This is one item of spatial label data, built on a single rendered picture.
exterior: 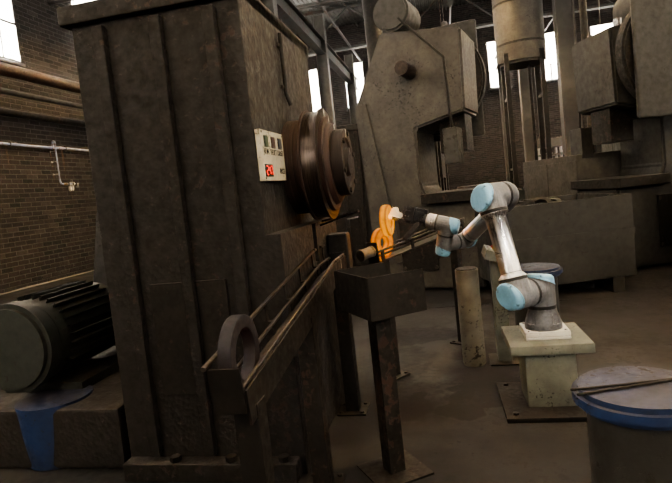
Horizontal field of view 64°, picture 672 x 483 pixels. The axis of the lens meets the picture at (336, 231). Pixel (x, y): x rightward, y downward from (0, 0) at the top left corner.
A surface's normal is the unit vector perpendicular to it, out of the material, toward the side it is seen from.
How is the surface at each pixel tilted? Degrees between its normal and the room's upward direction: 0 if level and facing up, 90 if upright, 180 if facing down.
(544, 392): 90
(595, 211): 90
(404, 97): 90
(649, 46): 90
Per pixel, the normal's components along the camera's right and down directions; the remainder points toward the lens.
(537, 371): -0.18, 0.09
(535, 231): 0.06, 0.07
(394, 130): -0.43, 0.11
